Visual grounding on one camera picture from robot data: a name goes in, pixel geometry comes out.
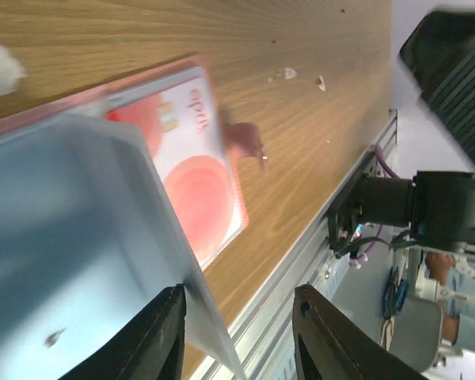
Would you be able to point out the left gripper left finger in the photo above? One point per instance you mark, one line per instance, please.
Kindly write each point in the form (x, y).
(149, 346)

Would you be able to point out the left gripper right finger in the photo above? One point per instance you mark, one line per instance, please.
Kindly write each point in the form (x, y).
(340, 338)

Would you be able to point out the pink card holder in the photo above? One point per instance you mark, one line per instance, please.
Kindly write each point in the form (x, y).
(88, 236)

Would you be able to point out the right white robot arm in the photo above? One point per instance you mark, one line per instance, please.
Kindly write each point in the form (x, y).
(433, 193)

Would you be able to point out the grey chair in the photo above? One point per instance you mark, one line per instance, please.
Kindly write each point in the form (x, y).
(417, 333)

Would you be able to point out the person in background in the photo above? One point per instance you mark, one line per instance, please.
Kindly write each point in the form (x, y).
(459, 316)

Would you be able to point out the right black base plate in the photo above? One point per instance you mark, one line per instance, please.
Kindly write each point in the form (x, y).
(345, 209)

